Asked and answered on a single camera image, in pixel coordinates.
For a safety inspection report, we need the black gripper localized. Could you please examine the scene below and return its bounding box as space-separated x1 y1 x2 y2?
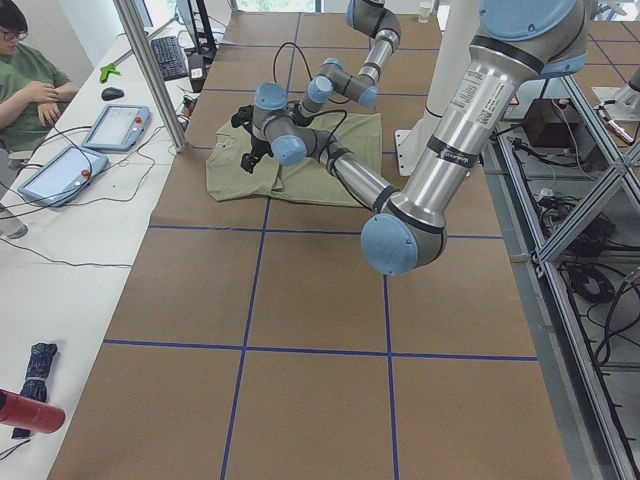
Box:
231 105 273 174
286 102 310 125

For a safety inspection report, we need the olive green long-sleeve shirt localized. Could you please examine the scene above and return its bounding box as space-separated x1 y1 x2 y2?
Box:
206 113 383 207

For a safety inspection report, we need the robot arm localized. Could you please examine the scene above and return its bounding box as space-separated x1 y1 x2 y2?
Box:
231 1 595 275
291 0 401 126

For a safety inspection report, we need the black power adapter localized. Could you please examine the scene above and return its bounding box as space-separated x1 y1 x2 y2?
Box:
187 53 207 93

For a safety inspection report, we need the black keyboard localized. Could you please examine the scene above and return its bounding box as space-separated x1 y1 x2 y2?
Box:
150 36 189 81

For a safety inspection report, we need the far teach pendant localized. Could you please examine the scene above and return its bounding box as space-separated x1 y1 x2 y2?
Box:
82 104 151 152

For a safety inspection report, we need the teach pendant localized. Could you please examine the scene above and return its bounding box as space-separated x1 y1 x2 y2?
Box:
17 146 109 207
82 104 151 152

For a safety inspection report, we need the black computer mouse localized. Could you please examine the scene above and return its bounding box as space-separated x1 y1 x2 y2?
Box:
101 87 124 101

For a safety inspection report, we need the green plastic clip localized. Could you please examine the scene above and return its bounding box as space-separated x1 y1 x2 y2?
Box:
99 62 121 84

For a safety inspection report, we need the paper cup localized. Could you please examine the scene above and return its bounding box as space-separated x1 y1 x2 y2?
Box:
418 1 433 23

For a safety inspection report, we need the near teach pendant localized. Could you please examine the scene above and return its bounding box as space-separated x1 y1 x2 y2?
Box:
17 146 109 207

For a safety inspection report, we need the person in green shirt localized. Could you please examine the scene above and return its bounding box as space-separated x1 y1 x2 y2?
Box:
1 1 79 153

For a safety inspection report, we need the folded dark blue umbrella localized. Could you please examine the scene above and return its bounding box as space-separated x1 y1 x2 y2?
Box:
12 343 58 439

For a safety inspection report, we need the red bottle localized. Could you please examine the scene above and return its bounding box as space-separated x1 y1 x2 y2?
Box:
1 390 66 434

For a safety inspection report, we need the aluminium frame post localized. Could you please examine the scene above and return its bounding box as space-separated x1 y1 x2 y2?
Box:
113 0 187 153

